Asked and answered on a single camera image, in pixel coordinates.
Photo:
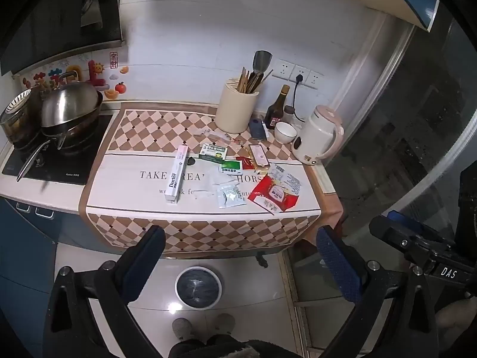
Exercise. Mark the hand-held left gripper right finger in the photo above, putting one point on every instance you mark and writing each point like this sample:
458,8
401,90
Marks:
337,264

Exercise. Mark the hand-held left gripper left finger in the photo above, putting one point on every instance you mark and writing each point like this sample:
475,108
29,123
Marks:
143,264

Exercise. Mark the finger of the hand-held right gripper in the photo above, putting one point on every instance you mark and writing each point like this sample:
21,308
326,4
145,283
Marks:
387,229
395,214

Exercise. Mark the white round trash bin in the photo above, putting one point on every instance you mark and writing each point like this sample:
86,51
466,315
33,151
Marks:
180,278

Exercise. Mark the long white toothpaste box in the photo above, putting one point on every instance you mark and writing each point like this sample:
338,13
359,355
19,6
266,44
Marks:
176,179

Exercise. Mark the green white packet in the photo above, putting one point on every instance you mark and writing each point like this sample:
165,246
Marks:
231,167

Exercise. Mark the green white medicine box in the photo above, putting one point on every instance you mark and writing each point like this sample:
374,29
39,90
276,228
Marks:
212,153

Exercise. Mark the yellow brown packet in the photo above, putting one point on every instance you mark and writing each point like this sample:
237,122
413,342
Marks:
259,155

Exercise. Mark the white paper scrap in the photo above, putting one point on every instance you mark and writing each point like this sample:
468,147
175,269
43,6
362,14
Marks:
208,133
230,138

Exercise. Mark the person's right hand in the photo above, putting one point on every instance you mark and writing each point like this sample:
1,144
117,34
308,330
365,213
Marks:
452,319

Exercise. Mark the black mesh scrubber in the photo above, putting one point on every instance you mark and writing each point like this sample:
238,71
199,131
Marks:
262,259

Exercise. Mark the glass sliding door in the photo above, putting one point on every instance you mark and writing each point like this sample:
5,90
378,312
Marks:
391,138

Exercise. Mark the brown checkered tablecloth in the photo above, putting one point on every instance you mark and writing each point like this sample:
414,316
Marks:
130,179

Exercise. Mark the red white snack wrapper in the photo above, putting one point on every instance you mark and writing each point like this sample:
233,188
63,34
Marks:
274,195

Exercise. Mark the white printed wrapper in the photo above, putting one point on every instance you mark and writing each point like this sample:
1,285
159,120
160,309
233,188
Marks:
287,179

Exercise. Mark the clear green packet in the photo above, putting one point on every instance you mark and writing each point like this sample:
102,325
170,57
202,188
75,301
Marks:
229,195

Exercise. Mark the white pink electric kettle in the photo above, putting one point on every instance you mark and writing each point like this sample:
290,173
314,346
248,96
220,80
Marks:
316,134

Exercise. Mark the small black cap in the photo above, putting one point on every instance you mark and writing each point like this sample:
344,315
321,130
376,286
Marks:
191,162

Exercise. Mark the blue base cabinet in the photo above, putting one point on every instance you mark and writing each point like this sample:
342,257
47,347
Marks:
26,253

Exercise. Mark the black induction cooktop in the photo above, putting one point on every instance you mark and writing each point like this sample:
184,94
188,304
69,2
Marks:
74,164

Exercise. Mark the small red packet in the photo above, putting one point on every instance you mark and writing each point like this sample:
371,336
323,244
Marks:
246,164

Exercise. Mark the white ceramic bowl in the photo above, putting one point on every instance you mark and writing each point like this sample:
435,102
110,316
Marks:
286,132

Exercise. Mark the dark frying pan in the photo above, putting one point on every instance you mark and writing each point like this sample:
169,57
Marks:
80,134

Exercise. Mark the dark sauce bottle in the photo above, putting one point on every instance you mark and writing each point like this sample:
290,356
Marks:
275,113

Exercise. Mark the steel domed lid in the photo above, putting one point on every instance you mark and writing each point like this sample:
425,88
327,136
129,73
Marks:
70,104

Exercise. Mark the cream utensil holder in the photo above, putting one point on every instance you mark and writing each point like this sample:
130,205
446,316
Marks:
234,112

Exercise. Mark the steel cooking pot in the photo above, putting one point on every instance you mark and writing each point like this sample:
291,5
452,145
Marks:
18,130

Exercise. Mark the bundle of wooden chopsticks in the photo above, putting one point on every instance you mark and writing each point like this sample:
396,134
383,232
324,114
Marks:
248,82

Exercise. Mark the metal spatula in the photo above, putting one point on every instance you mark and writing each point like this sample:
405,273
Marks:
262,61

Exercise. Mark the striped ceramic bowl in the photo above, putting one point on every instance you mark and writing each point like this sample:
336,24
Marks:
16,101

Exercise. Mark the black range hood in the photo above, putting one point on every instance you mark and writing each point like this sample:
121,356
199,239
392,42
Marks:
56,18

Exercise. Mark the white wall socket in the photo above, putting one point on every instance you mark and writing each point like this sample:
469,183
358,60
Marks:
301,74
315,80
283,69

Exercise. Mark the colourful wall stickers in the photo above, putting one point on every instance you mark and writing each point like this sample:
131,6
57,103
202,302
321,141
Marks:
95,71

